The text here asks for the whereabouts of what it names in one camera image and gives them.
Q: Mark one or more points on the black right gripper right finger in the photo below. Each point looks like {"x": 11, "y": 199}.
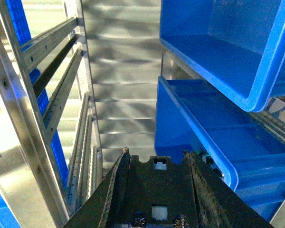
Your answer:
{"x": 217, "y": 205}

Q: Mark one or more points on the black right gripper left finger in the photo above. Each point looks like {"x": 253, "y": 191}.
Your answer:
{"x": 103, "y": 208}

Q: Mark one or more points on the blue bin with buttons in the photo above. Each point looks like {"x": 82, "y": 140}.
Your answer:
{"x": 192, "y": 115}

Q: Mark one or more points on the green push button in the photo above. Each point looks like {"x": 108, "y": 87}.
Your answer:
{"x": 204, "y": 155}

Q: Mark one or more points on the empty blue upper bin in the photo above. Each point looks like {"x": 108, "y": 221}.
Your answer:
{"x": 236, "y": 45}

